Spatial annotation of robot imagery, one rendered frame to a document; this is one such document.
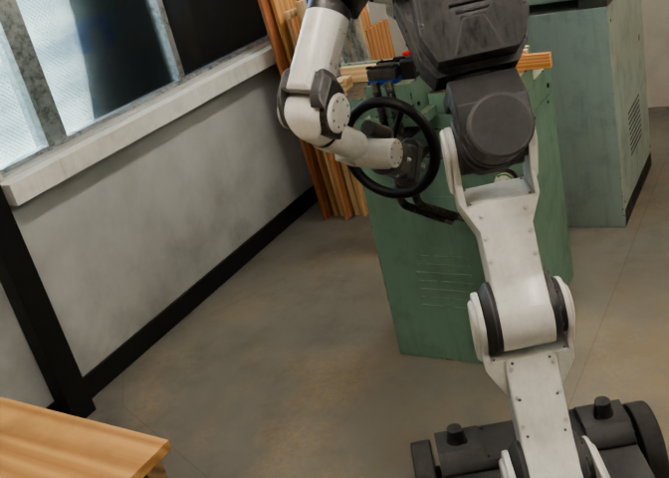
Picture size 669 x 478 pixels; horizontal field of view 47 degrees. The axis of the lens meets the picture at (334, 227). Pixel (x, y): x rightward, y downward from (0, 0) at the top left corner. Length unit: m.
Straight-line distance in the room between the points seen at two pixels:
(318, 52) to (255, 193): 2.19
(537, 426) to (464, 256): 0.81
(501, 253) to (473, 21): 0.45
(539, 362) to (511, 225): 0.29
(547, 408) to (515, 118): 0.62
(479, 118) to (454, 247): 1.04
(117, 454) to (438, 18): 1.07
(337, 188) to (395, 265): 1.30
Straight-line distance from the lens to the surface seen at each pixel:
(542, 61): 2.21
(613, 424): 1.97
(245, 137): 3.61
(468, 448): 1.93
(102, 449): 1.75
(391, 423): 2.39
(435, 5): 1.43
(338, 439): 2.38
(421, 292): 2.48
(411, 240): 2.40
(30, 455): 1.84
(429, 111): 2.14
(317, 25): 1.54
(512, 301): 1.55
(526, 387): 1.65
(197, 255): 3.35
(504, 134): 1.35
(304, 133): 1.55
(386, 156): 1.71
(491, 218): 1.55
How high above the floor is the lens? 1.47
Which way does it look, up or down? 23 degrees down
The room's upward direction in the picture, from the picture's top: 14 degrees counter-clockwise
